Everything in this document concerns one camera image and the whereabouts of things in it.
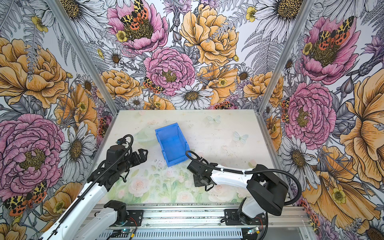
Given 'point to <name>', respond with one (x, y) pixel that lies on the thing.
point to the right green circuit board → (254, 230)
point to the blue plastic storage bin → (173, 144)
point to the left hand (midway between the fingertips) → (140, 158)
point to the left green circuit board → (127, 230)
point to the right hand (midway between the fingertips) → (201, 185)
